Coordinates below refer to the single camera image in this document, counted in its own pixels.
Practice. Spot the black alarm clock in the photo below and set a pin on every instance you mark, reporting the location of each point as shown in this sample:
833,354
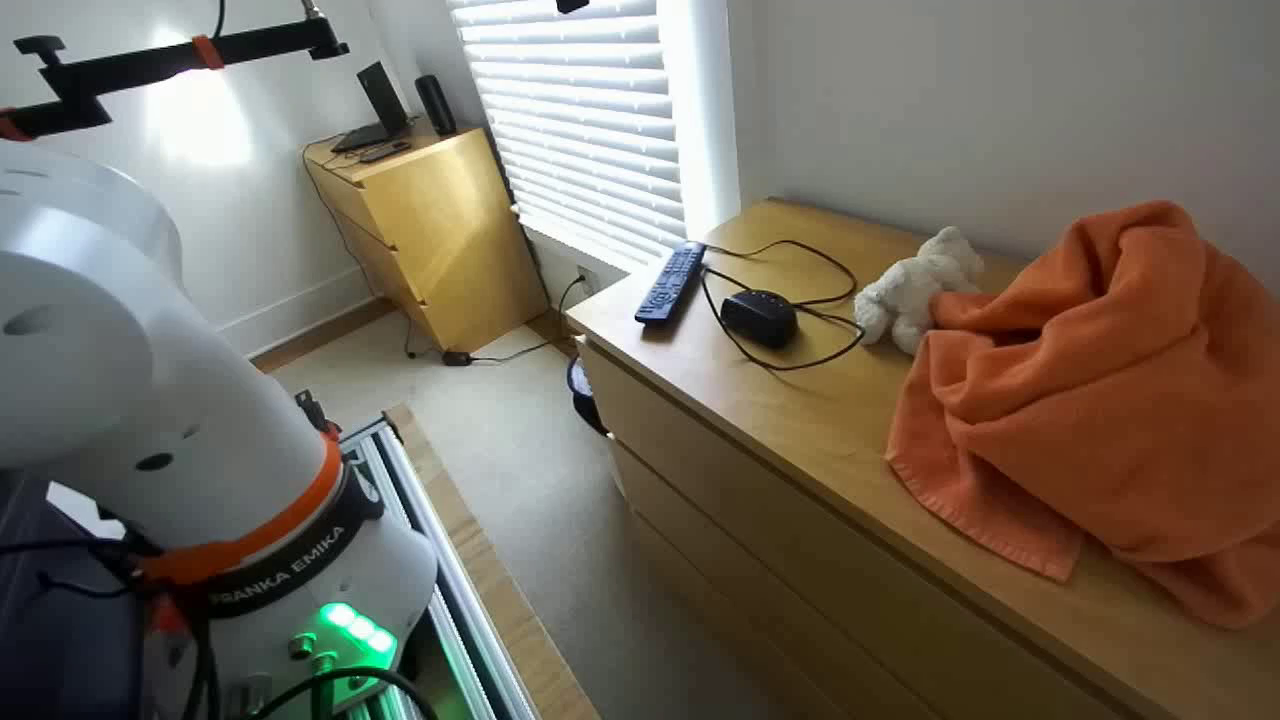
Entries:
763,318

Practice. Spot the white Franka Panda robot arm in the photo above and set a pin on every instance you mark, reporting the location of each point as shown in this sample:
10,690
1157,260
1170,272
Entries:
135,333

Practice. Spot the black round floor object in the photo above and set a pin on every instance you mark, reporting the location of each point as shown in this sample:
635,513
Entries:
580,393

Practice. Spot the black remote control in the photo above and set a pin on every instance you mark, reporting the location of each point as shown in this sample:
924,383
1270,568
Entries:
671,282

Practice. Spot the long wooden dresser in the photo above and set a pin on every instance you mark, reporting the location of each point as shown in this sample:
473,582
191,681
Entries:
802,441

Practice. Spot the small wooden cabinet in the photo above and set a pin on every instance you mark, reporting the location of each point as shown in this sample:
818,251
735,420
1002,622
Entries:
432,226

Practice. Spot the white window blinds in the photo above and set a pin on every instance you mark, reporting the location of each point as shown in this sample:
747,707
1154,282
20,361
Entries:
580,122

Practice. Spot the wooden base board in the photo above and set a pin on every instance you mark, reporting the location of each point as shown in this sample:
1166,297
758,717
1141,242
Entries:
512,601

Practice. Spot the white plush toy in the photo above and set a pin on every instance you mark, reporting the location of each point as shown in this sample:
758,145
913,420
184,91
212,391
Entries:
911,284

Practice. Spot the black cylinder speaker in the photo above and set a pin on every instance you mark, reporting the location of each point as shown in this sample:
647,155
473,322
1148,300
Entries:
439,107

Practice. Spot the black tablet on stand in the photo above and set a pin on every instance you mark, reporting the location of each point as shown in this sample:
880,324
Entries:
383,107

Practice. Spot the orange towel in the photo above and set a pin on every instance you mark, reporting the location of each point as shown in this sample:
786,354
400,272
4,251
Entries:
1120,385

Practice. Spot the dark grey box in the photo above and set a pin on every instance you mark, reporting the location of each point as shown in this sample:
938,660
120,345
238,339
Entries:
52,627

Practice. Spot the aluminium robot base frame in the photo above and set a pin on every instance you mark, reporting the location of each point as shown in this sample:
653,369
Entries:
443,584

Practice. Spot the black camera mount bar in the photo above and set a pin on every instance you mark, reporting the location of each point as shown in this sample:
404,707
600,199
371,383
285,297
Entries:
146,62

